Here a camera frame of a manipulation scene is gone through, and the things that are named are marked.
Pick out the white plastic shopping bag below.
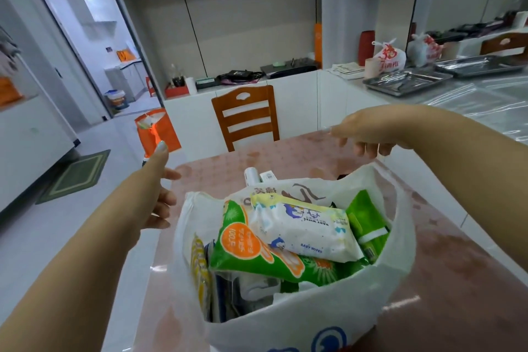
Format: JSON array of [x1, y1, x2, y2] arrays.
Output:
[[171, 164, 417, 352]]

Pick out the red box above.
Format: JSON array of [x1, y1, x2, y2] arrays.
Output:
[[164, 83, 191, 99]]

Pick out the clear packaged item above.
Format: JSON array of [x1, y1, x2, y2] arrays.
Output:
[[213, 270, 286, 322]]

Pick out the green and orange packet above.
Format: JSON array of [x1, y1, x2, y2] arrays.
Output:
[[209, 199, 369, 287]]

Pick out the person's left forearm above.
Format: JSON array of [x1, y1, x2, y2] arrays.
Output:
[[0, 176, 143, 352]]

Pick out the green packet with white label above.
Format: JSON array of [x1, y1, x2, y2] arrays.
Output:
[[346, 189, 391, 264]]

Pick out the yellow packet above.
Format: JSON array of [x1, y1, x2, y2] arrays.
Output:
[[190, 234, 213, 322]]

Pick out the person's right forearm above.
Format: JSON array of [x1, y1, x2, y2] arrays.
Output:
[[406, 109, 528, 273]]

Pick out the green doormat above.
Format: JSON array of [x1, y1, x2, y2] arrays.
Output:
[[35, 149, 111, 205]]

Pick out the white and blue bucket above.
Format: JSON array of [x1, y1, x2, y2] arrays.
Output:
[[104, 89, 130, 111]]

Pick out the hanging grey cloths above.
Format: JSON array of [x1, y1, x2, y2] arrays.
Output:
[[0, 25, 22, 77]]

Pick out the white side cabinet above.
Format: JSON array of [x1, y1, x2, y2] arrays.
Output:
[[0, 93, 81, 213]]

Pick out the white and red plastic bag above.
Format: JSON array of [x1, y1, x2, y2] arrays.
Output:
[[371, 38, 407, 74]]

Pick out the paper cup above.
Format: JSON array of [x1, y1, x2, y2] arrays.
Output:
[[364, 57, 383, 79]]

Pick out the white baby wipes pack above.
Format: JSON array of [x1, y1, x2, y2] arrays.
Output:
[[247, 192, 365, 264]]

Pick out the white lower cabinet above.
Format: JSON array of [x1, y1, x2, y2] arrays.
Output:
[[163, 69, 390, 163]]

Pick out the dark clutter on counter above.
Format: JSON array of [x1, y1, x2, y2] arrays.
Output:
[[428, 10, 519, 45]]

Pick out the person's left hand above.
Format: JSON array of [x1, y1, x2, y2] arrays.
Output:
[[123, 141, 182, 250]]

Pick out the stack of papers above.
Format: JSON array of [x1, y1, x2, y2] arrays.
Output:
[[329, 62, 366, 80]]

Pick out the black countertop appliance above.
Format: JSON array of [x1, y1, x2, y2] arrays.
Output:
[[260, 57, 319, 79]]

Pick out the tall orange box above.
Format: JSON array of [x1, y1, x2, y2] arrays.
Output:
[[314, 22, 323, 68]]

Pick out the red vase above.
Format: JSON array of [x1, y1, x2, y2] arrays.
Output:
[[357, 30, 376, 67]]

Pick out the orange cloth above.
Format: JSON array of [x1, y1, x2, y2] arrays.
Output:
[[0, 76, 24, 107]]

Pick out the person's right hand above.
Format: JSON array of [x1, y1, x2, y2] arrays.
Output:
[[329, 104, 422, 160]]

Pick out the brown wooden chair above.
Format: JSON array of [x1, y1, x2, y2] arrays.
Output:
[[211, 84, 281, 153], [479, 32, 528, 56]]

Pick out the metal tray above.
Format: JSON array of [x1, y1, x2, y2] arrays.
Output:
[[362, 69, 454, 98], [433, 54, 527, 79]]

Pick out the white tube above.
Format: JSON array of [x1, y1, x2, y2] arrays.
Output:
[[243, 166, 261, 188]]

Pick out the white container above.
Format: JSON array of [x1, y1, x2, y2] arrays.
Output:
[[441, 41, 461, 61]]

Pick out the grey kitchen cabinet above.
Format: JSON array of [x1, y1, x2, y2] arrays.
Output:
[[103, 59, 149, 103]]

